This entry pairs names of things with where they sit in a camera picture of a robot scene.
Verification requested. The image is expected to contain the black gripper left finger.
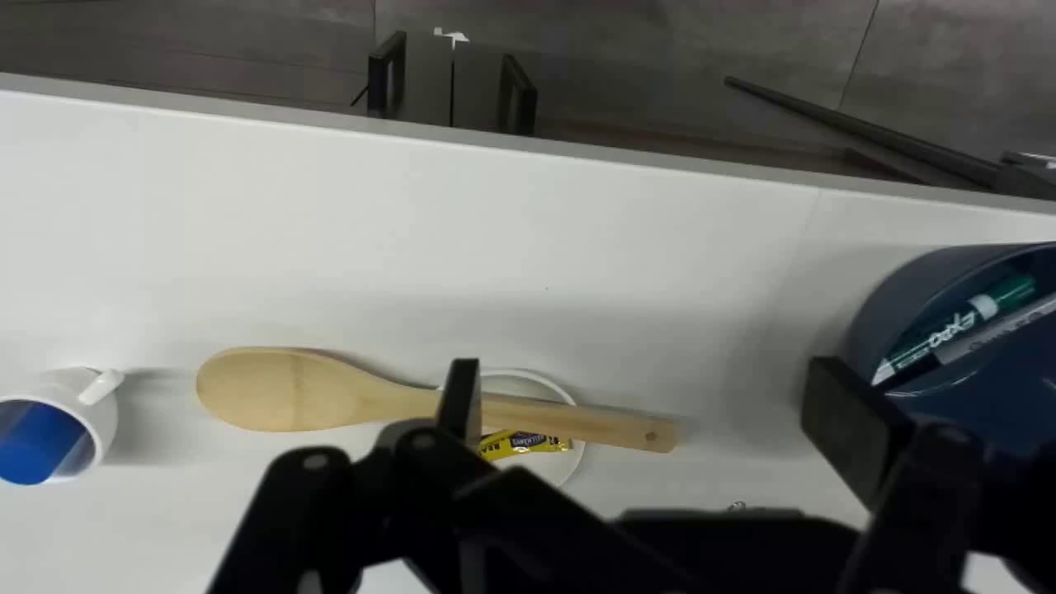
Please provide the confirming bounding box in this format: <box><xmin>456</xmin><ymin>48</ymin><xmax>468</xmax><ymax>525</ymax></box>
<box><xmin>207</xmin><ymin>357</ymin><xmax>664</xmax><ymax>594</ymax></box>

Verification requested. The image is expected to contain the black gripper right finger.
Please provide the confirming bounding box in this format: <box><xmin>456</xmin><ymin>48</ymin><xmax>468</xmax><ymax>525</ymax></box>
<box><xmin>799</xmin><ymin>354</ymin><xmax>989</xmax><ymax>594</ymax></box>

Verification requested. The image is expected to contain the small white plate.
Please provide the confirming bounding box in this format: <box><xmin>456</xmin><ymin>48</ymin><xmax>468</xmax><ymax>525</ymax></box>
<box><xmin>479</xmin><ymin>368</ymin><xmax>587</xmax><ymax>493</ymax></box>

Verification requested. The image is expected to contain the yellow packet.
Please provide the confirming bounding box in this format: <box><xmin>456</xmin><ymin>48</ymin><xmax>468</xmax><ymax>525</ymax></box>
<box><xmin>479</xmin><ymin>427</ymin><xmax>579</xmax><ymax>460</ymax></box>

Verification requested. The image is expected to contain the dark blue bowl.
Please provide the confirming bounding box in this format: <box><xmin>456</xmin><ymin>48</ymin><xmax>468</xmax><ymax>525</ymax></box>
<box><xmin>840</xmin><ymin>243</ymin><xmax>1056</xmax><ymax>467</ymax></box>

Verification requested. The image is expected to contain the green marker pen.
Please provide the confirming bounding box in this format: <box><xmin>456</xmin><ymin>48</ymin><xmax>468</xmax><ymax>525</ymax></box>
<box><xmin>867</xmin><ymin>271</ymin><xmax>1043</xmax><ymax>389</ymax></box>

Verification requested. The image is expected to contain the wooden spoon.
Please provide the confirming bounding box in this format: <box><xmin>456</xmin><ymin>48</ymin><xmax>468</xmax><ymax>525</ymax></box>
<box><xmin>194</xmin><ymin>346</ymin><xmax>682</xmax><ymax>455</ymax></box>

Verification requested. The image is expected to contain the long black bar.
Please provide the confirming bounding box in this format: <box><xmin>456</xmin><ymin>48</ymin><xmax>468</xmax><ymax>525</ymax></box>
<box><xmin>724</xmin><ymin>73</ymin><xmax>1056</xmax><ymax>206</ymax></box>

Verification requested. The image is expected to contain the thin pole with white top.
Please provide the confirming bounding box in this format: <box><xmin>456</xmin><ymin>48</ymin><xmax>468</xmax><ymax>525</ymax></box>
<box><xmin>431</xmin><ymin>24</ymin><xmax>472</xmax><ymax>129</ymax></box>

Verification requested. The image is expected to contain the white espresso cup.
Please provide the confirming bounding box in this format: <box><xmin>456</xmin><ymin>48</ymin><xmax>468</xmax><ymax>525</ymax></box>
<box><xmin>0</xmin><ymin>368</ymin><xmax>127</xmax><ymax>488</ymax></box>

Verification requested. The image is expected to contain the black metal frame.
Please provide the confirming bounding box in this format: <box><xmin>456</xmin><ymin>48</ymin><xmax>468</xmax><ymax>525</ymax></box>
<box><xmin>495</xmin><ymin>51</ymin><xmax>542</xmax><ymax>138</ymax></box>
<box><xmin>362</xmin><ymin>27</ymin><xmax>410</xmax><ymax>122</ymax></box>

